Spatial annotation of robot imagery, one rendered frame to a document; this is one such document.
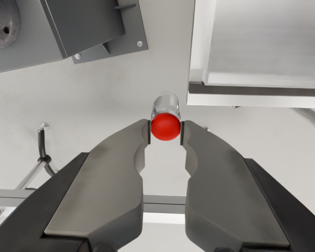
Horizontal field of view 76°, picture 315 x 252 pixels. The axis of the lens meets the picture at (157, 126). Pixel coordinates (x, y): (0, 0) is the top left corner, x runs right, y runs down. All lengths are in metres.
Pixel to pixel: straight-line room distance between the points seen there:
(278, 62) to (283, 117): 1.19
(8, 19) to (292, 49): 0.52
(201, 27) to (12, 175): 1.97
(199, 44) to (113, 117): 1.13
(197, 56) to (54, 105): 1.28
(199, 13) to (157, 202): 0.98
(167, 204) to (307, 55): 0.94
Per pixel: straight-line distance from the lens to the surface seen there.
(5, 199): 1.43
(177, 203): 1.17
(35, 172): 1.58
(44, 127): 1.65
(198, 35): 0.37
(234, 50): 0.39
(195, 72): 0.38
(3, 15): 0.52
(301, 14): 0.42
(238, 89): 0.39
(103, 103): 1.41
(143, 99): 1.34
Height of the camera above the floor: 1.25
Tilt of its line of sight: 61 degrees down
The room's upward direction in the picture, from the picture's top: 175 degrees counter-clockwise
